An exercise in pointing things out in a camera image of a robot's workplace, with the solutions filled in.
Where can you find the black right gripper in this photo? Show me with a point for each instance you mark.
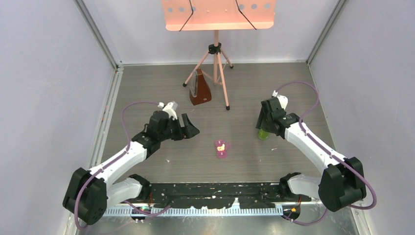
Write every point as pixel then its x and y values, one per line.
pixel 261 123

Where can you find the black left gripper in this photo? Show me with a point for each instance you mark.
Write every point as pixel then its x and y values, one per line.
pixel 187 131

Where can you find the green pill bottle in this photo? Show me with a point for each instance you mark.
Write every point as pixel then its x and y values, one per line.
pixel 262 134

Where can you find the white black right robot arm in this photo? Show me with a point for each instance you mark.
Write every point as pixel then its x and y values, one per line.
pixel 341 180

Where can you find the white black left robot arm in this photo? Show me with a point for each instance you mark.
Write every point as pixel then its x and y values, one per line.
pixel 90 192

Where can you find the white pills in organizer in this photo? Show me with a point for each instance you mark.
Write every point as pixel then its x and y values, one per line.
pixel 221 148

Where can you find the brown wooden metronome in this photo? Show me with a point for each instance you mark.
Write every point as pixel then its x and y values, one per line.
pixel 199 90

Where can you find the pink music stand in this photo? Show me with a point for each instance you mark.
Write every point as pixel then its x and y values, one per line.
pixel 216 16

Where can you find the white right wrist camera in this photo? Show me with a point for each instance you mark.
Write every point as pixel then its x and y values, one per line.
pixel 283 100

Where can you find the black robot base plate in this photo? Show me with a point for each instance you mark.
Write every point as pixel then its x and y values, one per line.
pixel 216 195

